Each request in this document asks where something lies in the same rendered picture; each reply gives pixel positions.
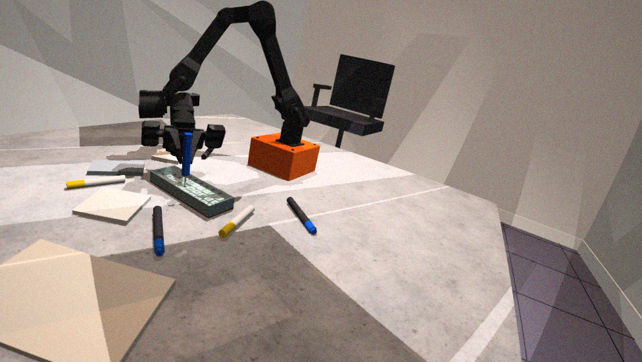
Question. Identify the grey stylus with blue tip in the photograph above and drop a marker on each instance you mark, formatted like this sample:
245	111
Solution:
158	231
302	217
207	153

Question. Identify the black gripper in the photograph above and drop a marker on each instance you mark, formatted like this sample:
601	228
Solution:
182	120

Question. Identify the white cylinder with yellow end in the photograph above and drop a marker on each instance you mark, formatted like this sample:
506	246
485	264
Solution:
95	182
223	232

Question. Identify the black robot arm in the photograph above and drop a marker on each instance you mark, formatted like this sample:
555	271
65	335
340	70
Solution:
262	19

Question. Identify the keyboard with white letter keys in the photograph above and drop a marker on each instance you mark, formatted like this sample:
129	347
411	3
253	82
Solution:
195	192

